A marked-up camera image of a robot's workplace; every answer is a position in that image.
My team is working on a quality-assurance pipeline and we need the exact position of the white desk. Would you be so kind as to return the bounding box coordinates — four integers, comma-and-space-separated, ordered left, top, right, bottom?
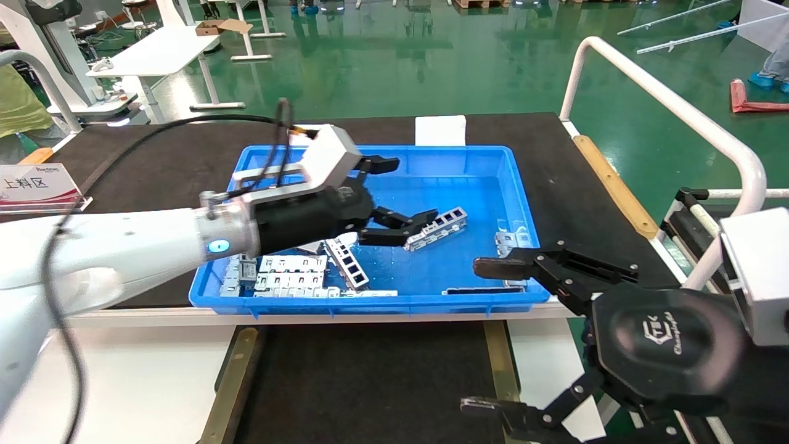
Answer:
86, 25, 246, 124

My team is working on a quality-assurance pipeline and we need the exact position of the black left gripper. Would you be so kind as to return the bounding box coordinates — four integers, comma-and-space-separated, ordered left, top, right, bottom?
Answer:
253, 156, 439, 257

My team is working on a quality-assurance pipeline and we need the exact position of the grey slotted metal part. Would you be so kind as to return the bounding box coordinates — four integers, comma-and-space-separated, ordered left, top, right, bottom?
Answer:
237, 254, 260, 286

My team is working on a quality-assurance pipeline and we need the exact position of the long wooden edge strip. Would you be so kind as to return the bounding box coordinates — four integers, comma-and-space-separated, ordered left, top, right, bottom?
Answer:
573, 134, 659, 240

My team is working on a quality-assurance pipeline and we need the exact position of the long white floor rail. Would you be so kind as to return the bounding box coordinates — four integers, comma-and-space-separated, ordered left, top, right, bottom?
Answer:
616, 0, 734, 36
635, 12, 789, 55

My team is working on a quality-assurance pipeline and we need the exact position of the acrylic sign with red print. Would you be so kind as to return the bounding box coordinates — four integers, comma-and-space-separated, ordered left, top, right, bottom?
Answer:
0, 163, 93, 215

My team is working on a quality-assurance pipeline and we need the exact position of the black table mat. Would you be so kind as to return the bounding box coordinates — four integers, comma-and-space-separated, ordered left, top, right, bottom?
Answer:
0, 112, 679, 312

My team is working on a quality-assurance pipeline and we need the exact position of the grey curved guard rail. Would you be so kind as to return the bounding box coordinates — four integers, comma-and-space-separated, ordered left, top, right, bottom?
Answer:
0, 49, 84, 133

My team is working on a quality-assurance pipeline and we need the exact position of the brass conveyor side strip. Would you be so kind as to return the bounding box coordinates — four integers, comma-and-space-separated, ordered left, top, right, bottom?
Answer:
197, 327, 260, 444
483, 321, 520, 405

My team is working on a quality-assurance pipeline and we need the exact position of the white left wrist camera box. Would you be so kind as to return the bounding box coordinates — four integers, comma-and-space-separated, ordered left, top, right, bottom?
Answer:
231, 125, 362, 207

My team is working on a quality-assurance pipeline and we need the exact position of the red floor object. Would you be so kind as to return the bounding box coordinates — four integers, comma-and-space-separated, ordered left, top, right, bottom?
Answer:
730, 78, 789, 113

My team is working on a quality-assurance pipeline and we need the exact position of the dark metal strip part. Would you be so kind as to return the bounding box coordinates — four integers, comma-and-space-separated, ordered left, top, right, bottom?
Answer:
443, 286, 525, 295

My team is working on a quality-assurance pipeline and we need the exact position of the white horizontal pipe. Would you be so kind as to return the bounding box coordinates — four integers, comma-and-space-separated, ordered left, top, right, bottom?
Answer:
708, 188, 789, 199

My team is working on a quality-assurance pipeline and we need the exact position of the person in yellow coat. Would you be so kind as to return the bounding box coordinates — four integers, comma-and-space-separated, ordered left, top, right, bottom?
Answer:
0, 62, 53, 139

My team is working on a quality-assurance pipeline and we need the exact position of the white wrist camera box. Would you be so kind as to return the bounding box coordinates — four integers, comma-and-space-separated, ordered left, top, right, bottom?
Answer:
720, 207, 789, 347
231, 125, 362, 207

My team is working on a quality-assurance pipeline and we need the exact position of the white partition panel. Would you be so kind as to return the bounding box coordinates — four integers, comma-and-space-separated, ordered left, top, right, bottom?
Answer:
737, 0, 789, 53

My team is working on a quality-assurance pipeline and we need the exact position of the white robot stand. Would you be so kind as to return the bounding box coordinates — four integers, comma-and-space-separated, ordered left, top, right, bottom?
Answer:
0, 0, 145, 127

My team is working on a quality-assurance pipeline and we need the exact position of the grey part with square holes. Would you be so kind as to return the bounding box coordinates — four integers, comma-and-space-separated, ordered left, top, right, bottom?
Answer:
324, 237, 370, 290

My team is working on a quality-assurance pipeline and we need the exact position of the white curved guard rail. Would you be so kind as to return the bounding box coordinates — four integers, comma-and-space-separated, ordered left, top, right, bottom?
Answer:
559, 36, 767, 290

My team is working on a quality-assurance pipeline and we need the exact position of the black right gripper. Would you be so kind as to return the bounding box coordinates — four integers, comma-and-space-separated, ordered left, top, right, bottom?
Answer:
459, 240, 750, 444

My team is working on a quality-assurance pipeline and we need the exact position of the open cardboard box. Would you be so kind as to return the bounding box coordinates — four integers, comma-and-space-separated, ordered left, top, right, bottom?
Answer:
195, 18, 253, 36

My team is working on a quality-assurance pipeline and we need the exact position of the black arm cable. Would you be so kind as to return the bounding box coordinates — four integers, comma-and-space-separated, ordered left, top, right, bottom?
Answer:
40, 97, 321, 444

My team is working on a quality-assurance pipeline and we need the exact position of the white table frame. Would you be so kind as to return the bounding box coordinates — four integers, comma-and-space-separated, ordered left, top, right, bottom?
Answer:
231, 0, 287, 62

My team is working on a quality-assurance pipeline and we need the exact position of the grey tabbed bracket part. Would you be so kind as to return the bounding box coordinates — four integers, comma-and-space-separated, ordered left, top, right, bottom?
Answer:
495, 231, 532, 257

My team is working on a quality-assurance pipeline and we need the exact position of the grey metal bracket part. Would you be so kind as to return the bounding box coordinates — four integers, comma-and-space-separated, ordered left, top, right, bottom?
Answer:
404, 207, 468, 252

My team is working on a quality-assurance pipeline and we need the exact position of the person with blue shoe covers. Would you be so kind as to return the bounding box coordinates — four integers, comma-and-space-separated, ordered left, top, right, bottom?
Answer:
748, 37, 789, 93

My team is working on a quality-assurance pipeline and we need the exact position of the small grey clip part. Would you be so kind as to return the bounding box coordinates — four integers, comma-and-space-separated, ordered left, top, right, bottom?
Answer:
220, 256, 242, 298

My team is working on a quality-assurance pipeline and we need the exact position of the blue plastic bin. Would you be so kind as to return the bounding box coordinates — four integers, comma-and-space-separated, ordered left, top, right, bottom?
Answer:
188, 145, 551, 318

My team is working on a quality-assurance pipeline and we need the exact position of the black cart frame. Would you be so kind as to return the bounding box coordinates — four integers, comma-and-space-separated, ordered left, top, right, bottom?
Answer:
660, 187, 728, 278

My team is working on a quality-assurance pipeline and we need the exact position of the flat grey tabbed part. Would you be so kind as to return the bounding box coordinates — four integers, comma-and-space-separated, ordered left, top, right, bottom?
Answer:
254, 273, 325, 290
259, 255, 327, 275

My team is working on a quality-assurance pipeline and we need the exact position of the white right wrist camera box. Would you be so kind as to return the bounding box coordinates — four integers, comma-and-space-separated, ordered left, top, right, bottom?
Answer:
720, 207, 789, 347

